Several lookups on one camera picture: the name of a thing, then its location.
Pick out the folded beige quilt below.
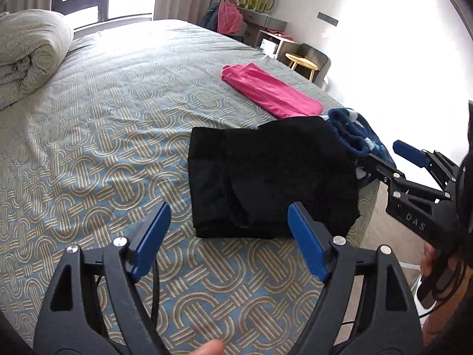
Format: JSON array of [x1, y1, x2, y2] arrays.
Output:
[[0, 9, 74, 109]]

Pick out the pink bag on chair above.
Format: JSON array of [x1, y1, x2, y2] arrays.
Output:
[[217, 2, 244, 35]]

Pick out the grey dressing table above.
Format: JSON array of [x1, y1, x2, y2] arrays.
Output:
[[238, 7, 287, 46]]

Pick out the black pants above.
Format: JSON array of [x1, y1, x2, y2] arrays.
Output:
[[188, 116, 360, 240]]

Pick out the blue white knit garment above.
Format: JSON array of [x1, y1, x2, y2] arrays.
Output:
[[325, 107, 396, 188]]

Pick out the person's right hand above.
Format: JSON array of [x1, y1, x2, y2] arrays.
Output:
[[418, 243, 473, 346]]

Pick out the patterned blue beige bedspread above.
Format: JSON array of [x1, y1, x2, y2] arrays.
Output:
[[1, 19, 378, 354]]

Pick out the person's left hand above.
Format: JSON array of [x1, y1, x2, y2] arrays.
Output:
[[189, 339, 224, 355]]

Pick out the round yellow wooden stool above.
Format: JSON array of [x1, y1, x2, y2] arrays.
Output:
[[285, 53, 319, 82]]

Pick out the pink folded garment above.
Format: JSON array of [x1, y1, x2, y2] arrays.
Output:
[[221, 62, 324, 119]]

